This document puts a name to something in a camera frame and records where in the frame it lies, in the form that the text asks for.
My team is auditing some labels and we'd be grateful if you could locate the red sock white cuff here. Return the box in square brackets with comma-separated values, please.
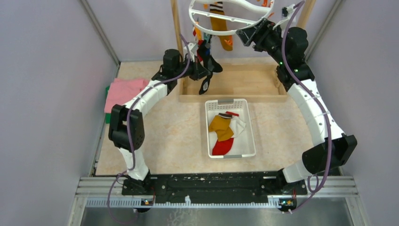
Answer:
[212, 111, 239, 156]

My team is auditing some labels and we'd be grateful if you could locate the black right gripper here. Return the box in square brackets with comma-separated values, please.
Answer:
[236, 18, 287, 65]

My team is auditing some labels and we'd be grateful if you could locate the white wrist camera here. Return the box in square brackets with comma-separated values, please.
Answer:
[183, 42, 199, 62]
[273, 3, 301, 30]

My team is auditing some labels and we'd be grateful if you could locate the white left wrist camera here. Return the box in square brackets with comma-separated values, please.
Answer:
[183, 42, 199, 62]

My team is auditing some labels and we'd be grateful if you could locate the mustard yellow sock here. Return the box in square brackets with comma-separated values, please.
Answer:
[208, 113, 233, 142]
[209, 1, 233, 51]

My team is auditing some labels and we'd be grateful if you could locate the white plastic basket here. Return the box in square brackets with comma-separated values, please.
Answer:
[205, 98, 256, 159]

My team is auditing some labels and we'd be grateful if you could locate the black sock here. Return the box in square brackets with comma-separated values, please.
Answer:
[197, 39, 223, 95]

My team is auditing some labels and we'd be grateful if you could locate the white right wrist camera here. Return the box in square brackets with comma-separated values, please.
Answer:
[273, 3, 301, 30]

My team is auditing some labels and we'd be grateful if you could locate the green folded towel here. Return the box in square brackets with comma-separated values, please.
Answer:
[104, 85, 111, 124]

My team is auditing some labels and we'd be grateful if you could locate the aluminium rail frame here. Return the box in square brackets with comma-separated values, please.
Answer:
[68, 171, 370, 226]

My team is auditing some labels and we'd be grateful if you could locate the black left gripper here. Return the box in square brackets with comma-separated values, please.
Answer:
[174, 54, 210, 81]

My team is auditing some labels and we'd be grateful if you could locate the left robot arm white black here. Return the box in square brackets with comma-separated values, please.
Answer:
[108, 49, 213, 195]

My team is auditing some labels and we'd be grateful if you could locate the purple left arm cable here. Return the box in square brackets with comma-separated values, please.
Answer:
[106, 33, 192, 226]

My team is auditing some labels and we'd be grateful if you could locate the wooden hanger stand frame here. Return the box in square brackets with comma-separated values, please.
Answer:
[170, 0, 317, 105]

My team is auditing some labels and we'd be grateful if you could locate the white round clip hanger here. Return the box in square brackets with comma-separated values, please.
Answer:
[188, 0, 275, 36]

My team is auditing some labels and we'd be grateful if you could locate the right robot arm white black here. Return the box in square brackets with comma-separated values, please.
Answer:
[236, 19, 358, 194]

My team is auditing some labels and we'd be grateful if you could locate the pink folded towel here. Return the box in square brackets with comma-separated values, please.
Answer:
[104, 78, 149, 113]

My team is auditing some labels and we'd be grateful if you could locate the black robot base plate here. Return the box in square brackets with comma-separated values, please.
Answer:
[121, 171, 308, 204]

